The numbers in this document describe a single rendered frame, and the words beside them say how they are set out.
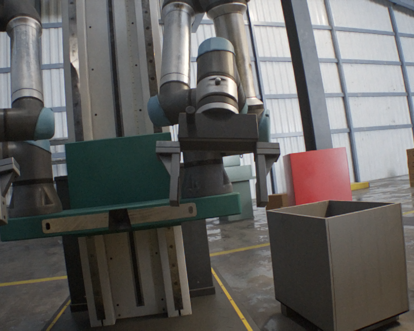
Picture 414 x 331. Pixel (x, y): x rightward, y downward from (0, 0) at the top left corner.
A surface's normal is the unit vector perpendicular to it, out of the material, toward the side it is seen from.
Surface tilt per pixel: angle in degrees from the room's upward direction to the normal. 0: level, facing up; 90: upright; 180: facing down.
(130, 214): 90
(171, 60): 69
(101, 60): 90
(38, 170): 90
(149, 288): 90
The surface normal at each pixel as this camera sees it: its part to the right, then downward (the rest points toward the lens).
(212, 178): 0.18, -0.36
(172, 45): -0.21, -0.38
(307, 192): -0.10, -0.04
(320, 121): 0.23, -0.07
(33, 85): 0.76, -0.44
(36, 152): 0.72, -0.11
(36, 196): 0.48, -0.40
